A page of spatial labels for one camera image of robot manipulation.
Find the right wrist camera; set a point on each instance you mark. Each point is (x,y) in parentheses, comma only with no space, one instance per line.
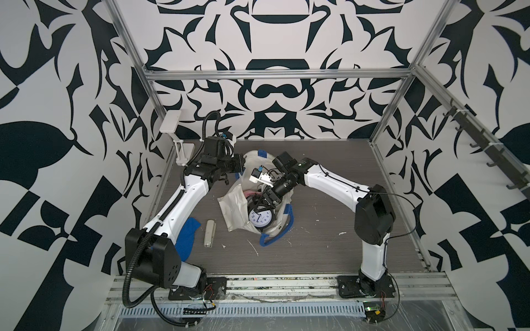
(259,175)

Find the white desk lamp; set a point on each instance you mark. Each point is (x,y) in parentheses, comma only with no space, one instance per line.
(184,151)

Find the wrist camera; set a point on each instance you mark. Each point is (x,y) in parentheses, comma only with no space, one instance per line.
(259,175)
(228,143)

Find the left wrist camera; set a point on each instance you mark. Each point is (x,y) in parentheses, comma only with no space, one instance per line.
(228,143)

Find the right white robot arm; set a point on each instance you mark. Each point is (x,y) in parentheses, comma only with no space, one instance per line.
(373,223)

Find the black round alarm clock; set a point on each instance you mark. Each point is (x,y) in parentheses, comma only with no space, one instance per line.
(261,220)

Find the white slotted cable duct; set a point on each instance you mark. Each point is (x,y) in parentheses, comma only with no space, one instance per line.
(253,309)

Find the blue cloth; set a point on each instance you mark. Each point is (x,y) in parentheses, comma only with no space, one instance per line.
(186,238)

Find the grey wall hook rail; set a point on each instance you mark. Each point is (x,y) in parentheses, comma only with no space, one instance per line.
(485,141)

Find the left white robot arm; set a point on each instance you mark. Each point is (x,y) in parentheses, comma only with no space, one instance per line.
(152,260)

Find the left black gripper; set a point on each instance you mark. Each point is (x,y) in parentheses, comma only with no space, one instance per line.
(237,160)

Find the white canvas bag blue handles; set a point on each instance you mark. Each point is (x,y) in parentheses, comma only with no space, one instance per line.
(244,208)

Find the pink alarm clock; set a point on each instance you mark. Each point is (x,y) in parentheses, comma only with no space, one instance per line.
(250,193)

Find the small beige stapler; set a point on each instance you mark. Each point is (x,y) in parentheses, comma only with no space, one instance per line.
(209,233)

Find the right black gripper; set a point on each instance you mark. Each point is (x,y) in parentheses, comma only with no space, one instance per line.
(267,198)

